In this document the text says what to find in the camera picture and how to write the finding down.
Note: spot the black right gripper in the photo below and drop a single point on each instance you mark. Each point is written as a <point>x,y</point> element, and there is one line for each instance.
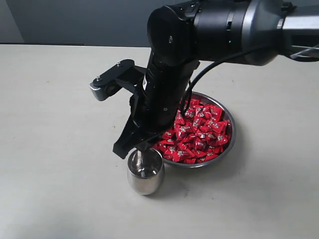
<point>154,104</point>

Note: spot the steel bowl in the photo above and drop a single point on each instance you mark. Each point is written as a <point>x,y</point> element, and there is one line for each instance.
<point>202,136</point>

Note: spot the red wrapped candy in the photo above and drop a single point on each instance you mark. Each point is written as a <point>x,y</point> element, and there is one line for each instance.
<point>216,113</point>
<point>220,140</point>
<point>180,155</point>

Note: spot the silver metal cup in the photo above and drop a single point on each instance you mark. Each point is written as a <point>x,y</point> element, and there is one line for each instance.
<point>145,171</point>

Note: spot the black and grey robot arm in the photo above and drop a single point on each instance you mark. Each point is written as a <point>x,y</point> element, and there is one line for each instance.
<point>249,32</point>

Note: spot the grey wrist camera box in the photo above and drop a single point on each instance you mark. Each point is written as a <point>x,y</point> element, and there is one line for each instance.
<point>125,74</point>

